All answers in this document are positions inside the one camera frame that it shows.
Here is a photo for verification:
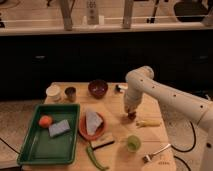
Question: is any dark red grape bunch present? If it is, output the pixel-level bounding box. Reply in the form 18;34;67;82
128;112;136;120

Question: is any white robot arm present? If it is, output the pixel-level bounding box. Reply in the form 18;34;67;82
124;66;213;171

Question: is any black white small object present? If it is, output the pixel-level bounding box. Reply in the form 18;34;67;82
115;84;127;93

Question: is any dark red bowl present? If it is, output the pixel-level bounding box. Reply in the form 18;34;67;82
88;79;108;99

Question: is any green cup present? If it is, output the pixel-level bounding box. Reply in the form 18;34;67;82
126;135;141;152

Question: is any grey folded cloth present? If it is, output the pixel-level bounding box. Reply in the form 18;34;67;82
86;110;103;135

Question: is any wooden scrub brush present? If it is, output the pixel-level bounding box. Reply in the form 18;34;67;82
90;133;115;150

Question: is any orange plate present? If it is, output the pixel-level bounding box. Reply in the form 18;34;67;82
78;115;106;141

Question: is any silver fork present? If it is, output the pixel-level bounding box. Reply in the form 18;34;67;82
142;144;171;163

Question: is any green chili pepper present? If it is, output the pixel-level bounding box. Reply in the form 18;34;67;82
86;146;109;171

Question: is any blue sponge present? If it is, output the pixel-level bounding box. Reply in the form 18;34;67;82
49;120;70;137

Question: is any white cup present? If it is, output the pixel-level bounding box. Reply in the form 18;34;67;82
46;85;61;101

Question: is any orange fruit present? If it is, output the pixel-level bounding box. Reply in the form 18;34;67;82
38;115;53;128

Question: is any green plastic tray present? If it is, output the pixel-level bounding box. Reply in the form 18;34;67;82
17;104;80;165

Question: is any black cable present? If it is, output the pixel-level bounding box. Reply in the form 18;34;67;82
171;120;197;171

